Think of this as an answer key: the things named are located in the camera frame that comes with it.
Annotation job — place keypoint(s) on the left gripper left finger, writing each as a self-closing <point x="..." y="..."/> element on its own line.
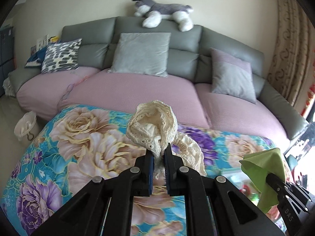
<point x="144" y="182"/>

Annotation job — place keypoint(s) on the beige patterned curtain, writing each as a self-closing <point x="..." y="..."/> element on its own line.
<point x="292" y="53"/>

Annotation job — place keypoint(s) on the light green cloth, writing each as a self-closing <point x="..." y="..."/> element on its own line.
<point x="257" y="166"/>

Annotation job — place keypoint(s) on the floral blanket table cover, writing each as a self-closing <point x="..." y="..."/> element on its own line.
<point x="82" y="142"/>

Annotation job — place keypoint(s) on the grey sofa pink cover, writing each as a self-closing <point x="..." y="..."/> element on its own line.
<point x="187" y="89"/>

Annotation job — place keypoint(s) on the black white patterned cushion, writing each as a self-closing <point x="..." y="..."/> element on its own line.
<point x="61" y="57"/>

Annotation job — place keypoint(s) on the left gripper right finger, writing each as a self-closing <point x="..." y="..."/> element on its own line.
<point x="172" y="164"/>

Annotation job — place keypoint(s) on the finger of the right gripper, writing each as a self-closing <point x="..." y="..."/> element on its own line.
<point x="275" y="183"/>

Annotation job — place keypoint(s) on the grey white plush dog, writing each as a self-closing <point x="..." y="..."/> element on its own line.
<point x="154" y="12"/>

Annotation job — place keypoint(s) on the cream lace cloth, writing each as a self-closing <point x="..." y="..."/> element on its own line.
<point x="154" y="126"/>

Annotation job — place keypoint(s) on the red hanging decoration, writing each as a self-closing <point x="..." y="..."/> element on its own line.
<point x="308" y="101"/>

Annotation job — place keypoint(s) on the white basket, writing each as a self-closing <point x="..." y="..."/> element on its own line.
<point x="27" y="127"/>

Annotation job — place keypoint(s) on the grey cushion left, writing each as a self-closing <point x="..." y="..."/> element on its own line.
<point x="142" y="53"/>

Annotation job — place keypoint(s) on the grey pink cushion right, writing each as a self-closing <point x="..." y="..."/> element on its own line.
<point x="232" y="76"/>

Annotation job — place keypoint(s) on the blue cushion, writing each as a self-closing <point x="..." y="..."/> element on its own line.
<point x="36" y="59"/>

